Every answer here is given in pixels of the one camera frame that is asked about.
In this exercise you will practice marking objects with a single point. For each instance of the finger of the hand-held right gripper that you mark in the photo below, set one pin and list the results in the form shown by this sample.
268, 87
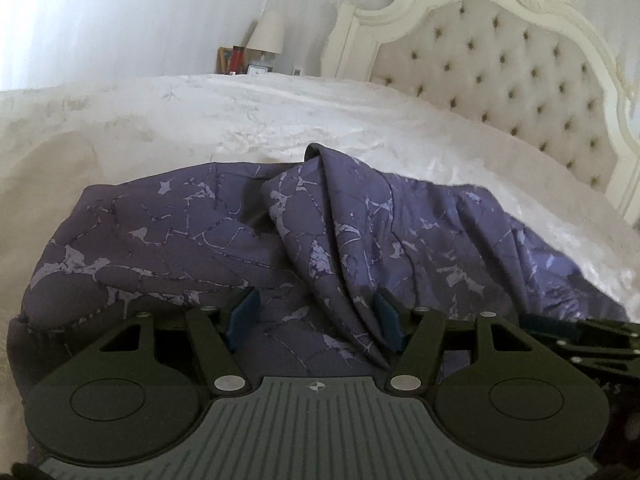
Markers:
605, 357
550, 329

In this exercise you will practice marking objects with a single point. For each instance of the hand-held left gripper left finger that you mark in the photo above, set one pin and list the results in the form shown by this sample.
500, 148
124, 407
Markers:
242, 317

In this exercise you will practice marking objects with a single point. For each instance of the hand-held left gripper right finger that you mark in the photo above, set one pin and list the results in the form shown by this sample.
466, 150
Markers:
389, 320

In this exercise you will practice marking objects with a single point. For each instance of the purple patterned hooded jacket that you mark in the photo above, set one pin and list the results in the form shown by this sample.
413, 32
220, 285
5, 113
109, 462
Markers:
200, 240

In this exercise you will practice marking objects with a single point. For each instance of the cream bedspread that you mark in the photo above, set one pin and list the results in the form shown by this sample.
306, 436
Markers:
250, 120

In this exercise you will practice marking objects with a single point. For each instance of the small table clock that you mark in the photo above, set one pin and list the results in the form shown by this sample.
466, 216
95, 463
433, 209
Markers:
260, 68

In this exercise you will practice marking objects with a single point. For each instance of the red jar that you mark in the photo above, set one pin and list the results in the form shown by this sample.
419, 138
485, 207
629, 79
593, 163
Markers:
238, 60

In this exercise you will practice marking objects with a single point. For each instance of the cream tufted headboard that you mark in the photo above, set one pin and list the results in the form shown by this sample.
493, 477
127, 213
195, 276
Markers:
500, 75

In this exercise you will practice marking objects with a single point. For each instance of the white table lamp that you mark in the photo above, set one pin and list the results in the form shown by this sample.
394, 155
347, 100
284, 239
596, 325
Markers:
267, 32

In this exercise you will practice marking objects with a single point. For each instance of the small picture frame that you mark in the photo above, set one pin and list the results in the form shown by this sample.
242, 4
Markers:
225, 60

